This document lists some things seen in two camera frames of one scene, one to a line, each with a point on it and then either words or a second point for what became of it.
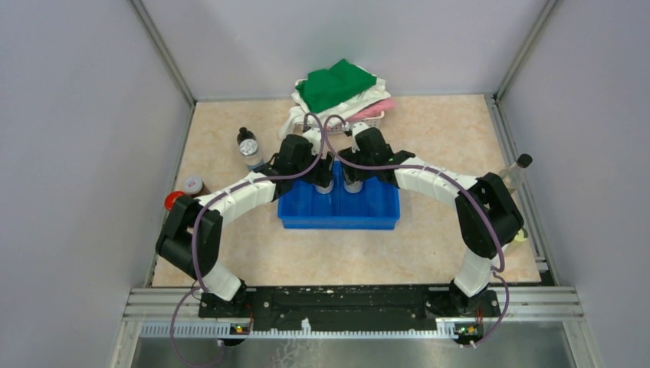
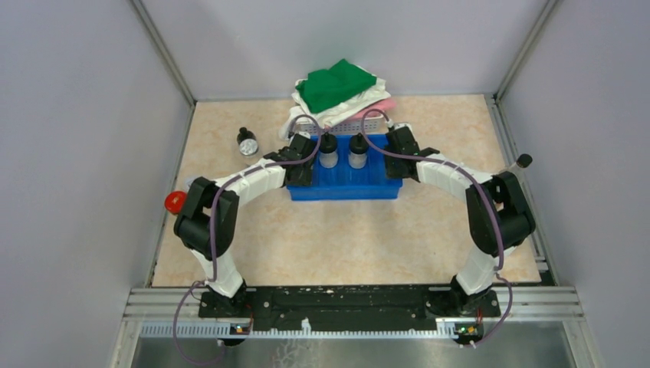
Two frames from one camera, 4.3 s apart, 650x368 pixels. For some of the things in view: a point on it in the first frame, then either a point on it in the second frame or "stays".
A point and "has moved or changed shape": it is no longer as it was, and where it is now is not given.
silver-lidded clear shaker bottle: (251, 152) stays
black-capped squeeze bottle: (353, 188) has moved or changed shape
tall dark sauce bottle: (512, 175) stays
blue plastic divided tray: (376, 205) has moved or changed shape
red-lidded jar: (170, 197) stays
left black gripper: (320, 176) to (306, 179)
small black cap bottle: (244, 134) stays
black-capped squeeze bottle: (324, 190) has moved or changed shape
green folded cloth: (326, 88) stays
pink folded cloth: (375, 110) stays
